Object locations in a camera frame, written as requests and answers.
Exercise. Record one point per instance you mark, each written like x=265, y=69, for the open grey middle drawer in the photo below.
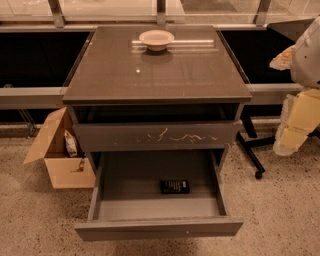
x=127, y=202

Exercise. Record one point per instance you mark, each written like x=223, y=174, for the dark side table top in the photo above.
x=291, y=29

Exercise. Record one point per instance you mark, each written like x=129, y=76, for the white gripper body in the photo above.
x=307, y=61

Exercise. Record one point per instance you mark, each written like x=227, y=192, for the grey metal window rail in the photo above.
x=51, y=97

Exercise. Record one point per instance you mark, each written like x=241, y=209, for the white ceramic bowl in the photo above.
x=156, y=40

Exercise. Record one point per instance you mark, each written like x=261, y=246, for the black rxbar chocolate bar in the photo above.
x=174, y=187

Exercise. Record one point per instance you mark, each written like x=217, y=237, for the closed scratched top drawer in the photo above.
x=156, y=136

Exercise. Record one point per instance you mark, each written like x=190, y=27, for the dark grey drawer cabinet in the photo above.
x=119, y=80

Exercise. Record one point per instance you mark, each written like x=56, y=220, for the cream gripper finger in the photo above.
x=300, y=116
x=283, y=60

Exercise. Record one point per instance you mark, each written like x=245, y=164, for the open cardboard box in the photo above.
x=50, y=146

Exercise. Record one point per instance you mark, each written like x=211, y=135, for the snack bag in box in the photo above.
x=71, y=144

